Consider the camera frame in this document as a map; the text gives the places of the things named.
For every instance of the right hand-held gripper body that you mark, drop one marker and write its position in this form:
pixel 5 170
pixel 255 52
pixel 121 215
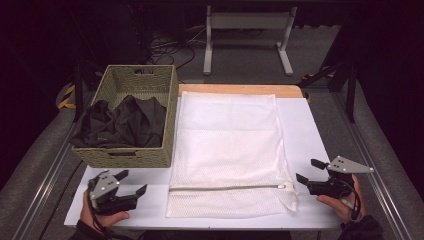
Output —
pixel 346 166

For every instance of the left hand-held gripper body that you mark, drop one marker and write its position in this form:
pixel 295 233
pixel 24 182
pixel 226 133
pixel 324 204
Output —
pixel 103 186

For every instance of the black garment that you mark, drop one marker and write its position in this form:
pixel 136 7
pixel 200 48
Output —
pixel 130 123

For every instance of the white mesh laundry bag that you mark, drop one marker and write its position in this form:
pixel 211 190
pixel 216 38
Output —
pixel 230 146

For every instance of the green woven basket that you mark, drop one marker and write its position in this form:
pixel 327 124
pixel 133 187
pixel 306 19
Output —
pixel 156 83

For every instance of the person's left hand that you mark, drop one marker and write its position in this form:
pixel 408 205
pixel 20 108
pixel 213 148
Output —
pixel 110 220

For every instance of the person's right hand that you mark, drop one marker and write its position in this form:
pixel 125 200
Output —
pixel 338 204

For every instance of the white board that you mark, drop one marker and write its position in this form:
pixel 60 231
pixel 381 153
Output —
pixel 306 133

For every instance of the black metal stand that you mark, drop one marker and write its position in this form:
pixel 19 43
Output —
pixel 350 96

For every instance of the yellow black striped tape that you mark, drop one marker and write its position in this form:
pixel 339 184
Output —
pixel 66 100

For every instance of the aluminium rail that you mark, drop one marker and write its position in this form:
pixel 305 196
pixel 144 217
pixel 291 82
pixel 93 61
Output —
pixel 370 166
pixel 46 180

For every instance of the white metal table frame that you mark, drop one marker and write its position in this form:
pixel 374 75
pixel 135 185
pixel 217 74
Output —
pixel 248 20

